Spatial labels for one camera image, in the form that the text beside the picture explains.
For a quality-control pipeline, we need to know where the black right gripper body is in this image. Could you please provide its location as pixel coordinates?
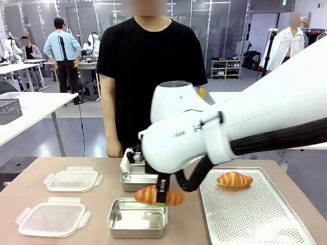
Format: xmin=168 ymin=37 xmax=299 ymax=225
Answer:
xmin=144 ymin=161 xmax=171 ymax=183

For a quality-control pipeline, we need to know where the golden croissant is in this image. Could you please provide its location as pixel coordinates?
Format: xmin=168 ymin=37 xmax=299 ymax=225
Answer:
xmin=134 ymin=185 xmax=185 ymax=207
xmin=216 ymin=171 xmax=253 ymax=189

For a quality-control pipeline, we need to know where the translucent plastic clip lid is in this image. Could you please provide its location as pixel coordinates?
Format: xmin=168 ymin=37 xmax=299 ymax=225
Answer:
xmin=15 ymin=197 xmax=91 ymax=237
xmin=43 ymin=166 xmax=104 ymax=193

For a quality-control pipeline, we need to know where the person's right forearm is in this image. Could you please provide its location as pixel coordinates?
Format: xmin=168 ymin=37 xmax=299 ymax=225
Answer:
xmin=100 ymin=73 xmax=121 ymax=143

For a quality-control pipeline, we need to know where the square steel container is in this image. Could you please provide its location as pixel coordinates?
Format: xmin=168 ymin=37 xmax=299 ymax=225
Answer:
xmin=119 ymin=157 xmax=160 ymax=193
xmin=106 ymin=197 xmax=169 ymax=239

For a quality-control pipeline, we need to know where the person's right hand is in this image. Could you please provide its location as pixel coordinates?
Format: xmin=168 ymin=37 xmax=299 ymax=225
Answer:
xmin=106 ymin=139 xmax=124 ymax=158

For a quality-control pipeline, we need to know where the perforated metal baking tray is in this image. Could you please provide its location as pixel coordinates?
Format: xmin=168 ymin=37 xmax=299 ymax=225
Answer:
xmin=199 ymin=166 xmax=318 ymax=245

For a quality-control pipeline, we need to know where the grey plastic step stool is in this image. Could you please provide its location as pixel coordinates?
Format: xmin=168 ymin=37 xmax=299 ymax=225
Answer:
xmin=80 ymin=81 xmax=101 ymax=103

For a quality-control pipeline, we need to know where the person in black t-shirt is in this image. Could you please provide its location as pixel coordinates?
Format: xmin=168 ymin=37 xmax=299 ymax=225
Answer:
xmin=95 ymin=15 xmax=208 ymax=155

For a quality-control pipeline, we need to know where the wooden shoe rack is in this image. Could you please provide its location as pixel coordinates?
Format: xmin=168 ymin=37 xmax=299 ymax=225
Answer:
xmin=210 ymin=59 xmax=243 ymax=80

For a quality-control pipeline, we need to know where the black tripod stand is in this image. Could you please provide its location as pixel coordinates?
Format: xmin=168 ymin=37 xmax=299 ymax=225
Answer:
xmin=57 ymin=35 xmax=85 ymax=105

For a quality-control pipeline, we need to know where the white table with grey leg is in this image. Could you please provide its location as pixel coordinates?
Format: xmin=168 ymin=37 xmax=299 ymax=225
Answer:
xmin=0 ymin=91 xmax=80 ymax=157

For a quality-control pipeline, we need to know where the black round stool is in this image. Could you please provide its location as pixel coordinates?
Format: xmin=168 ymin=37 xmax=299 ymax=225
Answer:
xmin=0 ymin=156 xmax=38 ymax=192

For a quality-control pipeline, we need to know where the black bags pile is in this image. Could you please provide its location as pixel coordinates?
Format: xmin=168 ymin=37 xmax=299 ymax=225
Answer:
xmin=242 ymin=50 xmax=262 ymax=71

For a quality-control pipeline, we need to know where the man in blue shirt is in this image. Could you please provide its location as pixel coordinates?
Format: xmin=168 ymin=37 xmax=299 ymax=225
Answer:
xmin=42 ymin=17 xmax=83 ymax=94

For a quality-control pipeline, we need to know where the grey perforated basket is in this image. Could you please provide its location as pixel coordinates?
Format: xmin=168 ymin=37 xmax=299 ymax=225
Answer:
xmin=0 ymin=97 xmax=24 ymax=126

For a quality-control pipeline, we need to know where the white background workbench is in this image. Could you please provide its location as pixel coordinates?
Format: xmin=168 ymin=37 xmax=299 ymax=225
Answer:
xmin=0 ymin=59 xmax=47 ymax=92

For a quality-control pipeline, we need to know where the seated person in grey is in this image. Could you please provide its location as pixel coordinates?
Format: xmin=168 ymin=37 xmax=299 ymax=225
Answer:
xmin=20 ymin=35 xmax=44 ymax=61

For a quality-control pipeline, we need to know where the mannequin with white coat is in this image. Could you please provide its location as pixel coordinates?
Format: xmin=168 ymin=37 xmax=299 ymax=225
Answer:
xmin=260 ymin=12 xmax=306 ymax=72

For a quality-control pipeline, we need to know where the black corrugated cable bundle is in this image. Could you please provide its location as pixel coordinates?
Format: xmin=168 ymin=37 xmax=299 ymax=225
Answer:
xmin=175 ymin=121 xmax=327 ymax=192

